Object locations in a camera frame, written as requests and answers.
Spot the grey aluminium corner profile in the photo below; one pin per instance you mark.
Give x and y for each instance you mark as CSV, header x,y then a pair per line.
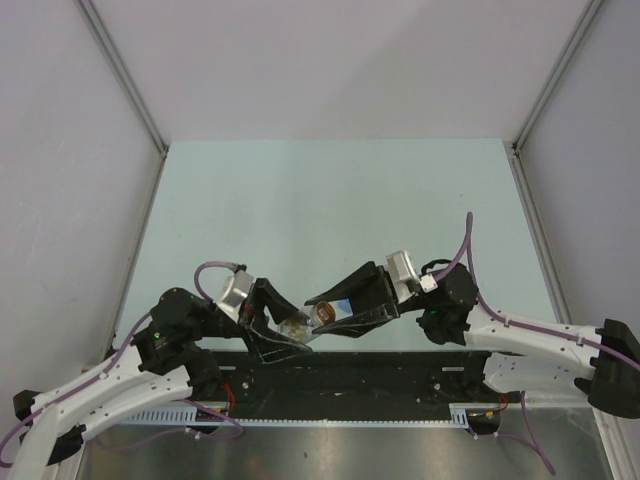
x,y
576,40

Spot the blue plastic pill organizer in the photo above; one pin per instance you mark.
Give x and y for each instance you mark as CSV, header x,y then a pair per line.
x,y
343,306

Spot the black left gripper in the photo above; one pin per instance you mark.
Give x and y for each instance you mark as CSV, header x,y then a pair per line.
x,y
272,348

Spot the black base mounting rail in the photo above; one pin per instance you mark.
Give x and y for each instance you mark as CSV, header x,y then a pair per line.
x,y
353,385

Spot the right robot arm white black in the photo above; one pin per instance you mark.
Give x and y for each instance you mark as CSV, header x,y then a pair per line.
x,y
604,362

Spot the clear glass pill bottle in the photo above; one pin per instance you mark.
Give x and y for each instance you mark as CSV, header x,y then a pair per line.
x,y
300,326

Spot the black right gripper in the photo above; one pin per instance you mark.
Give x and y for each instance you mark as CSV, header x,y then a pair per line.
x,y
372,298

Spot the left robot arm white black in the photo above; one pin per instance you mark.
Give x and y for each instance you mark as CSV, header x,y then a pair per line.
x,y
158,362

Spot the white slotted cable duct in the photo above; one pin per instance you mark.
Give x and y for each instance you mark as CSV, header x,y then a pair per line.
x,y
453,417

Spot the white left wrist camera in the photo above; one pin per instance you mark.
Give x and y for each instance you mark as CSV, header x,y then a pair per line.
x,y
234,293

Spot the left aluminium frame profile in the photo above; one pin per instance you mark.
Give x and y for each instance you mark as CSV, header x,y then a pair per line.
x,y
106,43

